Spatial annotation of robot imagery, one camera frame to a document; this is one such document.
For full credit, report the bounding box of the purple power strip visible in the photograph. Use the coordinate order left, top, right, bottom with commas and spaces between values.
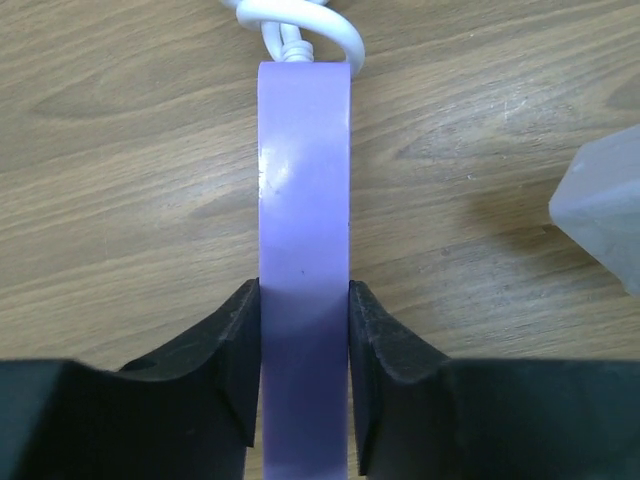
257, 62, 351, 479

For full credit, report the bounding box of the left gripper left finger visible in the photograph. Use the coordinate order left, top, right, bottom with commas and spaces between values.
1, 279, 261, 479

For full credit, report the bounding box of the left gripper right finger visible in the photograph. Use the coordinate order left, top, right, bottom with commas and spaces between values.
349, 281, 639, 479

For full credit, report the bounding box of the white power cable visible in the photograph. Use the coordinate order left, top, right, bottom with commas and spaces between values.
217, 0, 365, 81

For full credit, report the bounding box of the white cube adapter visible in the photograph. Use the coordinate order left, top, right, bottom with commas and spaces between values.
549, 125, 639, 296

